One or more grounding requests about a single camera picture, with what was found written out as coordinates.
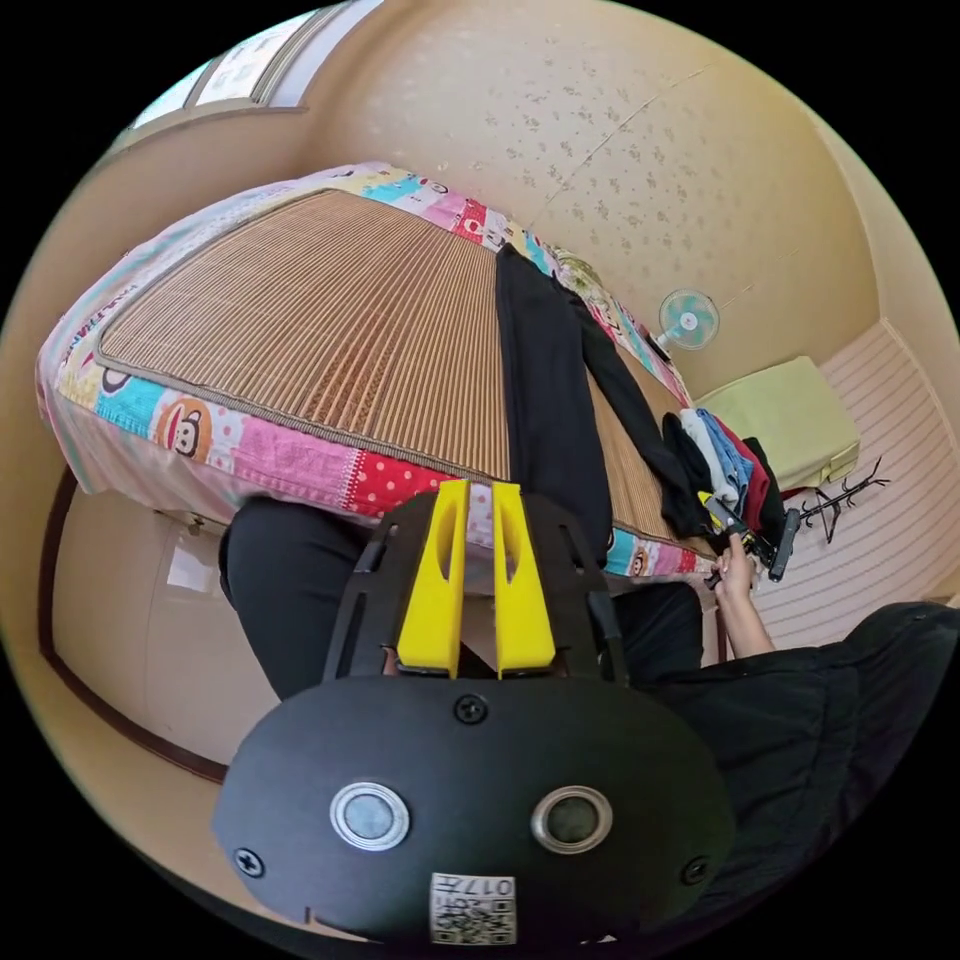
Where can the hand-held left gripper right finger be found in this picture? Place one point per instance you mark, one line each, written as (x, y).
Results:
(521, 607)

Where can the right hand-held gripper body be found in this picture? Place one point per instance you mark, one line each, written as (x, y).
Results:
(739, 529)

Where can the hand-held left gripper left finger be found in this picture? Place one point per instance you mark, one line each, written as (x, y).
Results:
(431, 600)

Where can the black pants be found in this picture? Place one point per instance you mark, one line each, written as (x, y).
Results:
(551, 390)

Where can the person's right forearm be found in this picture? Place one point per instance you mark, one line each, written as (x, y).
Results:
(746, 626)

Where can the person's right hand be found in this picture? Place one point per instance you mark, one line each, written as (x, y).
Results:
(736, 574)

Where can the pile of clothes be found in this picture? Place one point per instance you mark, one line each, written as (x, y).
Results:
(731, 465)

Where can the black coat stand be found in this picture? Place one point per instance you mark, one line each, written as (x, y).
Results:
(836, 506)

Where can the pale yellow cushion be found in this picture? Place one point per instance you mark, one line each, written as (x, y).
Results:
(787, 420)

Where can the person's body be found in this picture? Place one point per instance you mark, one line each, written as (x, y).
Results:
(300, 592)

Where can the white and teal fan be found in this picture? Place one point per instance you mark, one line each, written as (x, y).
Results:
(688, 320)

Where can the bed with woven mat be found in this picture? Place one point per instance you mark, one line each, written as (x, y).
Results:
(300, 322)

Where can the window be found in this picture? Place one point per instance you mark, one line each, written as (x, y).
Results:
(247, 64)

